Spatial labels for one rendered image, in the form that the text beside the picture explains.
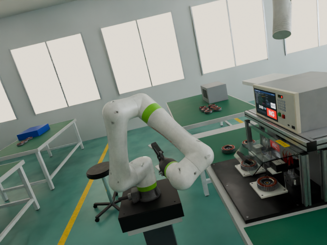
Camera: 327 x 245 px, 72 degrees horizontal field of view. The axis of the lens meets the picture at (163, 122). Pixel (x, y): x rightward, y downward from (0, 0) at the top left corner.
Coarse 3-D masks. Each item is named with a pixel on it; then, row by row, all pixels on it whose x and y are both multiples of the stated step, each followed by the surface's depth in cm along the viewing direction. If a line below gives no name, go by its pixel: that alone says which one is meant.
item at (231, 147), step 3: (222, 147) 192; (225, 147) 193; (228, 147) 192; (231, 147) 192; (234, 147) 188; (222, 150) 189; (225, 150) 187; (228, 150) 185; (231, 150) 185; (234, 150) 187; (225, 153) 187
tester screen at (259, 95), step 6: (258, 90) 142; (258, 96) 144; (264, 96) 136; (270, 96) 129; (258, 102) 146; (264, 102) 138; (270, 102) 130; (258, 108) 148; (264, 108) 140; (270, 108) 132; (264, 114) 141; (276, 120) 128
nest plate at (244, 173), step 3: (237, 165) 160; (237, 168) 156; (240, 168) 155; (261, 168) 150; (240, 171) 152; (243, 171) 151; (246, 171) 150; (258, 171) 147; (261, 171) 147; (264, 171) 147; (243, 174) 148; (246, 174) 147; (249, 174) 147
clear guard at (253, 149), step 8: (248, 144) 124; (256, 144) 121; (264, 144) 119; (272, 144) 117; (248, 152) 117; (256, 152) 113; (264, 152) 112; (272, 152) 110; (280, 152) 108; (288, 152) 106; (296, 152) 105; (304, 152) 103; (240, 160) 119; (256, 160) 108; (264, 160) 104; (272, 160) 103; (248, 168) 110; (256, 168) 105
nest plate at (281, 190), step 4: (252, 184) 136; (256, 184) 135; (280, 184) 130; (256, 188) 131; (280, 188) 127; (284, 188) 126; (256, 192) 129; (260, 192) 127; (264, 192) 126; (268, 192) 125; (272, 192) 125; (276, 192) 124; (280, 192) 123; (284, 192) 124; (260, 196) 124; (264, 196) 123; (268, 196) 124
